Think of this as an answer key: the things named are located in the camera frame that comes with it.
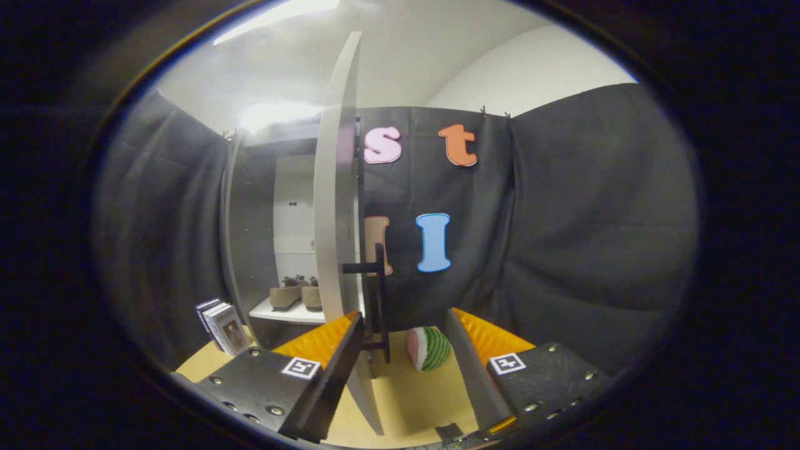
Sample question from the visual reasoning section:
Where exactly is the white shoe cabinet door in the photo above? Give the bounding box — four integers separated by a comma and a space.
312, 31, 385, 436

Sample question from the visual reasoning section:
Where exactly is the black backdrop cloth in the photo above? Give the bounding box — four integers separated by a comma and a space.
91, 81, 701, 376

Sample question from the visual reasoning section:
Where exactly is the black door handle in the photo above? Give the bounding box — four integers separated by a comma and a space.
342, 242, 391, 364

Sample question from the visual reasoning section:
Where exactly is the dark grey shoe cabinet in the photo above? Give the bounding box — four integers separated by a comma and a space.
222, 119, 366, 351

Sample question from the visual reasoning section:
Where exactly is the dark blue book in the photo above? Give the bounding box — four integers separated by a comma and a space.
194, 299, 221, 341

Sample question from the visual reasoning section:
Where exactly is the watermelon slice toy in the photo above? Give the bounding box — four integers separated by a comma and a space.
406, 326, 452, 373

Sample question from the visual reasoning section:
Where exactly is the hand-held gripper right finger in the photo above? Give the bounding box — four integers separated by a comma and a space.
445, 307, 610, 438

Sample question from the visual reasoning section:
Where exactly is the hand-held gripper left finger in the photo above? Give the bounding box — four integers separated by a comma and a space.
172, 311, 366, 443

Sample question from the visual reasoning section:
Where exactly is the white illustrated book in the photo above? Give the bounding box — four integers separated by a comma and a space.
206, 304, 252, 357

